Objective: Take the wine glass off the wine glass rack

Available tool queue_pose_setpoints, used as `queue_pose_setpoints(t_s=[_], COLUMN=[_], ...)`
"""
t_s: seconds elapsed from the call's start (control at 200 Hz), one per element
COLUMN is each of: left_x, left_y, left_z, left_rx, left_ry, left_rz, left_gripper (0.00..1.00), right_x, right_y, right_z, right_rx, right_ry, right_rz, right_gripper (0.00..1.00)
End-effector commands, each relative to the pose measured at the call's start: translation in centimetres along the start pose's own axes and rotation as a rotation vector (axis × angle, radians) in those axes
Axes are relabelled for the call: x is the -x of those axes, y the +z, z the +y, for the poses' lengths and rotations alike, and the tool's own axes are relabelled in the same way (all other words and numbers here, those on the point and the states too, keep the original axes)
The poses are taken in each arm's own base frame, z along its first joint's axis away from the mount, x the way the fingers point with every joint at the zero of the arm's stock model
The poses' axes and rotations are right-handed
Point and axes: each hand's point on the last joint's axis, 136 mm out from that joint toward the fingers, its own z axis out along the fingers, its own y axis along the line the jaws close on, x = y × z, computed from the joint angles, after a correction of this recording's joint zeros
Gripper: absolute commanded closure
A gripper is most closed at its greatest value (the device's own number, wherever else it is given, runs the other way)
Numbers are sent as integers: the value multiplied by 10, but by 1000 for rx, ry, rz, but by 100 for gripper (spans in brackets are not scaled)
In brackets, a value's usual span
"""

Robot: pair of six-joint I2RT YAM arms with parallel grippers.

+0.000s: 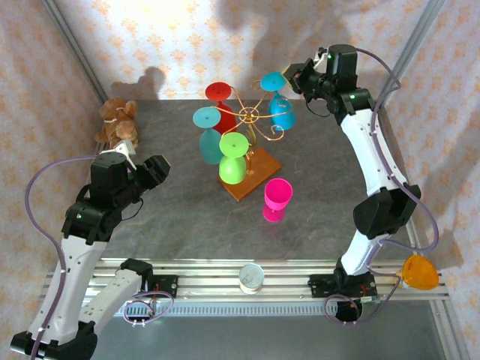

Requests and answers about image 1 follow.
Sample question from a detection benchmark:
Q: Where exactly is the turquoise plastic wine glass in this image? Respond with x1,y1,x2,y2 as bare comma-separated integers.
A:
192,106,223,165

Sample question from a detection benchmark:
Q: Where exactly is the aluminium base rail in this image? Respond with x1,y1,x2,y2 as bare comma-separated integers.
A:
39,257,451,304

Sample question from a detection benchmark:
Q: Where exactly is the silver tin can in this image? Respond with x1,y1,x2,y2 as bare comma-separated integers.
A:
238,262,266,296

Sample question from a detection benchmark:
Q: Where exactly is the aluminium frame post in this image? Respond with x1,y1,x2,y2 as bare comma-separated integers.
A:
40,0,110,104
374,0,448,110

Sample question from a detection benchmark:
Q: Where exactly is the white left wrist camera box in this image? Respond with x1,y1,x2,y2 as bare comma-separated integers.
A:
99,140,137,170

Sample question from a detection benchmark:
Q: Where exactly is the pink plastic wine glass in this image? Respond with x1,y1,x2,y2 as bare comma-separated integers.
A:
262,178,293,224

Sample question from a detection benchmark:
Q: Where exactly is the brown teddy bear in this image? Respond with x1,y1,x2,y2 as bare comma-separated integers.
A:
93,97,140,151

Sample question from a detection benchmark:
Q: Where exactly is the gold wire wine glass rack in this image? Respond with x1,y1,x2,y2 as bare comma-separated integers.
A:
218,78,296,203

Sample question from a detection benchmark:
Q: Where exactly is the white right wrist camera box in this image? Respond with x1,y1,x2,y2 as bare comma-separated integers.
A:
312,46,330,71

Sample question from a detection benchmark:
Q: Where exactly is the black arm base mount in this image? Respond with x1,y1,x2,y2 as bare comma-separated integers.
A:
309,273,378,300
151,274,179,300

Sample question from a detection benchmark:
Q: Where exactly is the blue plastic wine glass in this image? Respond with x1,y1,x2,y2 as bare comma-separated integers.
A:
260,71,297,131

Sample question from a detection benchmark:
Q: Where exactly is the orange translucent plastic cup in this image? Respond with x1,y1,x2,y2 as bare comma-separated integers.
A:
397,254,440,291

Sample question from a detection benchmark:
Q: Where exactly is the green plastic wine glass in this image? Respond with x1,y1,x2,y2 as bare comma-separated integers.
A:
218,131,249,185

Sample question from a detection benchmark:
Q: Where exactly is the grey slotted cable duct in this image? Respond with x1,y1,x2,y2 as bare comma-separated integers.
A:
55,301,380,318

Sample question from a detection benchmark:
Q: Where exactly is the red plastic wine glass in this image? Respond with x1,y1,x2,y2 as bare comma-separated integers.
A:
204,82,237,135

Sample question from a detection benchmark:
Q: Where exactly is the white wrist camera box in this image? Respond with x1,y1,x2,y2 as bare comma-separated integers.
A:
312,46,330,71
99,140,137,170

